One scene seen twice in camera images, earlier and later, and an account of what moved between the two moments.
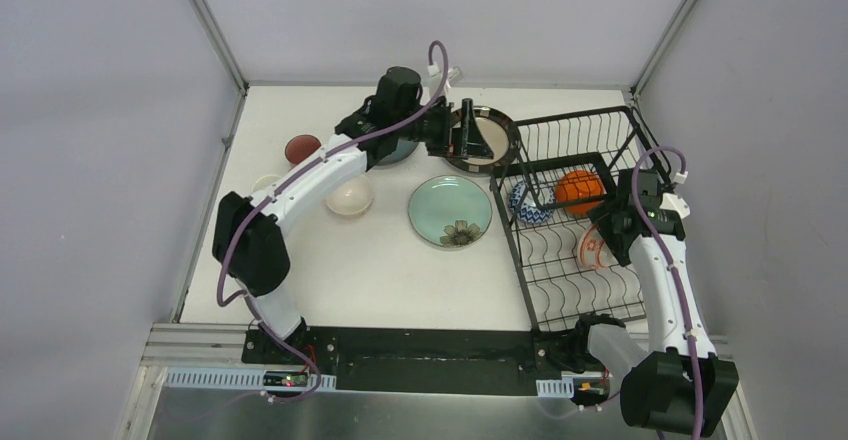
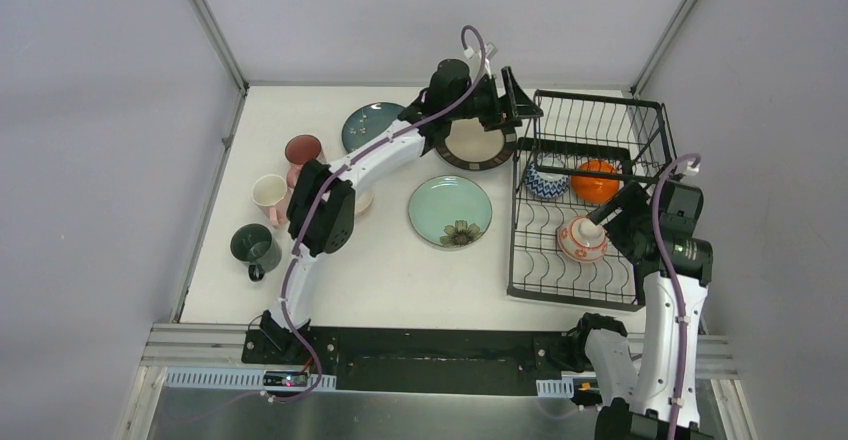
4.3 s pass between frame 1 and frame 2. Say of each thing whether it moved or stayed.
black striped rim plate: stayed
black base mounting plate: stayed
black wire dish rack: moved
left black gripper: moved
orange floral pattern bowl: moved
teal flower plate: stayed
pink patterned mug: stayed
